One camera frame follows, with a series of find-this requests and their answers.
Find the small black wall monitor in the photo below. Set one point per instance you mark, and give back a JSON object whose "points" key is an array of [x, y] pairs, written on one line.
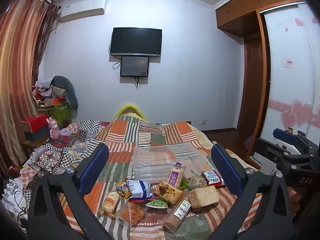
{"points": [[134, 66]]}

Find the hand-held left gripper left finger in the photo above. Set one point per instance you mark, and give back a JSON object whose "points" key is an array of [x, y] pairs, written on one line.
{"points": [[96, 165]]}

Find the dark box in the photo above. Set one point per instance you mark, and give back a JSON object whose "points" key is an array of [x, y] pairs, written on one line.
{"points": [[37, 135]]}

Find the brown biscuit sleeve white label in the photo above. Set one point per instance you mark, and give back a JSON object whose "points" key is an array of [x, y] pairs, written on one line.
{"points": [[176, 213]]}

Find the patterned patchwork quilt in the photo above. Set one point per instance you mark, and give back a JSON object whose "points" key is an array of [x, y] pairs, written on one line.
{"points": [[62, 150]]}

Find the clear plastic storage container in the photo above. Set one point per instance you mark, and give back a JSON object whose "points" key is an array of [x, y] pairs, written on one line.
{"points": [[155, 160]]}

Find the blue white snack bag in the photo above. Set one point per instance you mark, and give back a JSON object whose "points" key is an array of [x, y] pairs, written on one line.
{"points": [[137, 189]]}

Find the square bread packet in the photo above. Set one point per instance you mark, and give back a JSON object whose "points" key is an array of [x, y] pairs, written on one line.
{"points": [[203, 197]]}

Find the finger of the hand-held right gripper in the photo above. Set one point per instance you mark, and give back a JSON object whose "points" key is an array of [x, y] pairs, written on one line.
{"points": [[285, 133], [290, 158]]}

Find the green box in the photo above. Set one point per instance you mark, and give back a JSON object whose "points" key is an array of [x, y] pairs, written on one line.
{"points": [[60, 111]]}

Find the striped patchwork blanket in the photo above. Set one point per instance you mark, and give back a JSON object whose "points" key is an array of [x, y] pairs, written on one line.
{"points": [[150, 135]]}

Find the yellow orange small packet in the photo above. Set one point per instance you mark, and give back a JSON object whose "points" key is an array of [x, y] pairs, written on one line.
{"points": [[123, 188]]}

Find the large black wall television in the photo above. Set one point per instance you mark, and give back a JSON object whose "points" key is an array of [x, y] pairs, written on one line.
{"points": [[136, 41]]}

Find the orange dried fruit packet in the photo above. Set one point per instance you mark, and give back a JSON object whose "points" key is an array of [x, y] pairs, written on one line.
{"points": [[130, 213]]}

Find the striped brown curtain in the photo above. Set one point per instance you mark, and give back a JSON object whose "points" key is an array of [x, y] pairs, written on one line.
{"points": [[20, 67]]}

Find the white wall socket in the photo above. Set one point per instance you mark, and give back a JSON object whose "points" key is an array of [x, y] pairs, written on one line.
{"points": [[203, 121]]}

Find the purple label cracker packet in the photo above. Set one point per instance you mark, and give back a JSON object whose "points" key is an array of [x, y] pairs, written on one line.
{"points": [[176, 177]]}

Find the brown wooden door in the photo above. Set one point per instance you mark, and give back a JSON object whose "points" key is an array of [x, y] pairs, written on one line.
{"points": [[252, 92]]}

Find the red box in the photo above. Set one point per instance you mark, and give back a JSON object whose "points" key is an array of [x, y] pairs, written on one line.
{"points": [[33, 125]]}

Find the person's right hand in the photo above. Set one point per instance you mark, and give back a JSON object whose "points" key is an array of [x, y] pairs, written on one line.
{"points": [[293, 201]]}

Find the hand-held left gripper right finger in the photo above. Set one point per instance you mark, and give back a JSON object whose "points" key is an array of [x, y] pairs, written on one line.
{"points": [[225, 170]]}

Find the small round yellow packet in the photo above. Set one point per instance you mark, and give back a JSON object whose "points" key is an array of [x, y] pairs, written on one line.
{"points": [[200, 182]]}

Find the red snack packet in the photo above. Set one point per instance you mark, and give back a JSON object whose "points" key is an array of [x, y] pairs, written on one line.
{"points": [[212, 177]]}

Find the pink rabbit toy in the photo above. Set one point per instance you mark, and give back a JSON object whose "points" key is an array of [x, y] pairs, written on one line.
{"points": [[53, 131]]}

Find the wooden overhead cabinet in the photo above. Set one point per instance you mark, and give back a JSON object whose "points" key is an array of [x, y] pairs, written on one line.
{"points": [[247, 10]]}

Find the fried snack clear packet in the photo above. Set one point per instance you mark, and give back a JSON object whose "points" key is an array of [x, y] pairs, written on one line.
{"points": [[168, 193]]}

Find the green snack packet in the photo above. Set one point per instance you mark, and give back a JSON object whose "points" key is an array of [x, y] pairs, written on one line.
{"points": [[186, 183]]}

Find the white air conditioner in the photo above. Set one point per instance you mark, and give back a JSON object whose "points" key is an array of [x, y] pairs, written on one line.
{"points": [[82, 11]]}

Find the white wardrobe door pink hearts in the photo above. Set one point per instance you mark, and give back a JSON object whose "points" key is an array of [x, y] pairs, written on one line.
{"points": [[290, 85]]}

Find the green pea packet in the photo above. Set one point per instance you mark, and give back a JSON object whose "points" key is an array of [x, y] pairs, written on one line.
{"points": [[156, 203]]}

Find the yellow cushion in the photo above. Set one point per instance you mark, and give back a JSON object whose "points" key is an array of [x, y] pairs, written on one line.
{"points": [[130, 110]]}

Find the small bun packet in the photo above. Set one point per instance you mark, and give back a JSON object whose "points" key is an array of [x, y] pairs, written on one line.
{"points": [[111, 201]]}

